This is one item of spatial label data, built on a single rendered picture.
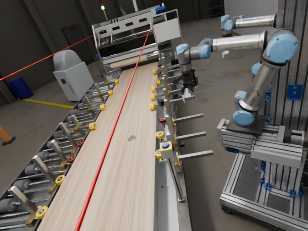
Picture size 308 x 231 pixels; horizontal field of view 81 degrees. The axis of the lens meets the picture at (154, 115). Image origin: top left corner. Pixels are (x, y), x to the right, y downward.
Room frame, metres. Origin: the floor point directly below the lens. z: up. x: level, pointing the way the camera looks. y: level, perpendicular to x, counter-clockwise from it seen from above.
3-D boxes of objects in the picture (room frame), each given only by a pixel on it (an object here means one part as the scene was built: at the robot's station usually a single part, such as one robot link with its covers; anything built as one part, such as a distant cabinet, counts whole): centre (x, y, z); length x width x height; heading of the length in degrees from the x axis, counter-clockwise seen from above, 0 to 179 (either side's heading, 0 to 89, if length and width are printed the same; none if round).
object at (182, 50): (1.10, -0.29, 1.61); 0.09 x 0.08 x 0.11; 54
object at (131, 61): (3.98, -0.03, 1.04); 1.43 x 0.12 x 0.12; 80
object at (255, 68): (1.38, -0.97, 1.20); 0.13 x 0.12 x 0.14; 129
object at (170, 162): (0.81, -0.01, 0.92); 0.05 x 0.05 x 0.45; 80
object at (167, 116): (1.32, -0.10, 0.87); 0.04 x 0.04 x 0.48; 80
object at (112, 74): (4.26, -0.09, 0.95); 1.65 x 0.70 x 1.90; 80
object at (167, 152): (0.81, -0.01, 1.18); 0.07 x 0.07 x 0.08; 80
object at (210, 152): (1.09, -0.15, 0.80); 0.44 x 0.03 x 0.04; 80
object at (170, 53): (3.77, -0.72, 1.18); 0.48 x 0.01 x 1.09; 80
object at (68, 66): (5.81, 2.01, 0.75); 0.78 x 0.68 x 1.50; 137
